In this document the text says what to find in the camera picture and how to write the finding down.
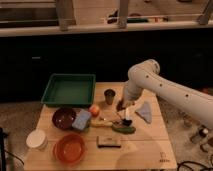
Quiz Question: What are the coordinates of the bunch of dark grapes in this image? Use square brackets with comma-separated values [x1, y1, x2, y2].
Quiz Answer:
[116, 100, 125, 112]

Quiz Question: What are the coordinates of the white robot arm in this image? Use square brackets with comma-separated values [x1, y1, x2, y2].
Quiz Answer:
[122, 59, 213, 130]

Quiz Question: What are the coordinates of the light blue cloth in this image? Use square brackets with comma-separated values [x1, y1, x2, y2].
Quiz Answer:
[135, 101, 152, 124]

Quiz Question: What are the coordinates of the green cucumber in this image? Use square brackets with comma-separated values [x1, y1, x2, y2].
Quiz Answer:
[111, 125, 136, 134]

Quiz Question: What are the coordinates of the metal spoon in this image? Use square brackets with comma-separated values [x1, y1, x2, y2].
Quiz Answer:
[99, 117, 121, 124]

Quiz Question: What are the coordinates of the orange peach fruit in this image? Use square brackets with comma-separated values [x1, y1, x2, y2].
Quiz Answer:
[89, 105, 100, 117]

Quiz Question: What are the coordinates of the yellow banana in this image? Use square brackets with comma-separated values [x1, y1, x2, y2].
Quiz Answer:
[90, 120, 112, 127]

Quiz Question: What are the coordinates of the brown rectangular block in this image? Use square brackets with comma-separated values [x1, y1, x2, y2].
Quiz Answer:
[97, 136, 121, 148]

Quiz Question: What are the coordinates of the blue sponge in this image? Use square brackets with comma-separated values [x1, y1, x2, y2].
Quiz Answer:
[72, 110, 91, 131]

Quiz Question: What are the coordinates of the green plastic tray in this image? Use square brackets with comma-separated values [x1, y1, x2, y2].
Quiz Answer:
[41, 74, 96, 107]

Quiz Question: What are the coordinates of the dark red bowl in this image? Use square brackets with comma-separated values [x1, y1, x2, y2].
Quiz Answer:
[52, 108, 76, 130]

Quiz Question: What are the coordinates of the orange plastic bowl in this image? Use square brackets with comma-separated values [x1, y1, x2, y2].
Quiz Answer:
[53, 133, 86, 166]

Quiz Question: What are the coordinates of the white round container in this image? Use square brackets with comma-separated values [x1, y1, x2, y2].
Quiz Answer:
[26, 129, 48, 150]

